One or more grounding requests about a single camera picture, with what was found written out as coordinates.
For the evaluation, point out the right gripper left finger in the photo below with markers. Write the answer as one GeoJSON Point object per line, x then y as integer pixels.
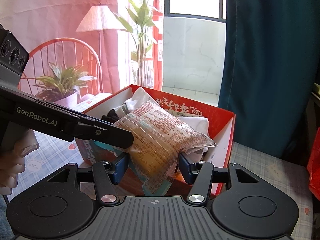
{"type": "Point", "coordinates": [106, 175]}

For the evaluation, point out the teal curtain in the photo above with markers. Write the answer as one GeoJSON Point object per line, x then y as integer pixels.
{"type": "Point", "coordinates": [271, 61]}

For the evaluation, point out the plaid strawberry bedsheet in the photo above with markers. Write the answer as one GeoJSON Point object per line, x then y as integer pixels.
{"type": "Point", "coordinates": [290, 178]}

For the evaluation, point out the person's left hand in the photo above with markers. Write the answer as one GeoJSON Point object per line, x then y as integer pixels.
{"type": "Point", "coordinates": [12, 162]}

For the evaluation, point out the red plastic bag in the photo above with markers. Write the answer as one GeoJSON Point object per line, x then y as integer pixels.
{"type": "Point", "coordinates": [313, 166]}

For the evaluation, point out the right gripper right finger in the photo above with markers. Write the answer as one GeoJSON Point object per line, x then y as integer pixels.
{"type": "Point", "coordinates": [199, 175]}

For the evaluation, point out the black soft cloth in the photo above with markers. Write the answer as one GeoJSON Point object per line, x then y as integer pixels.
{"type": "Point", "coordinates": [110, 117]}

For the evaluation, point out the pink printed backdrop curtain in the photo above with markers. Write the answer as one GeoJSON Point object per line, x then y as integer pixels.
{"type": "Point", "coordinates": [116, 41]}

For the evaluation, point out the printed plastic package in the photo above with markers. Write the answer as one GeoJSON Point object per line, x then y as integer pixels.
{"type": "Point", "coordinates": [159, 137]}

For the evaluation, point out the white garment in box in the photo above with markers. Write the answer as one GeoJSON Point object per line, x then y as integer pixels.
{"type": "Point", "coordinates": [140, 96]}

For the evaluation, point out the red strawberry cardboard box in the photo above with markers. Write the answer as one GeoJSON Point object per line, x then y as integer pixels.
{"type": "Point", "coordinates": [131, 181]}

